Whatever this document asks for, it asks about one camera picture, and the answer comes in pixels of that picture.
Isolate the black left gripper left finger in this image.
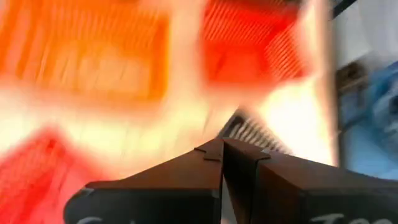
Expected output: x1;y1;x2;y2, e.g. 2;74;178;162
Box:
63;138;224;224

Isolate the black plastic slotted basket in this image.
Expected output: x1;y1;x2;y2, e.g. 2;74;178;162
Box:
217;112;294;156

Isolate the orange plastic slotted basket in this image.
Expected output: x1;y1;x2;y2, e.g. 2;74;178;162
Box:
0;0;172;105

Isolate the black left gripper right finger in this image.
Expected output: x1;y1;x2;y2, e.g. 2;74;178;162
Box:
223;139;398;224

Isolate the red plastic slotted basket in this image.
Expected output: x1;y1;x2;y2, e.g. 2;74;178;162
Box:
200;0;312;90
0;128;105;224

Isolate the blue fabric object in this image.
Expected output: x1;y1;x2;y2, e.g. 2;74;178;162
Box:
338;61;398;181

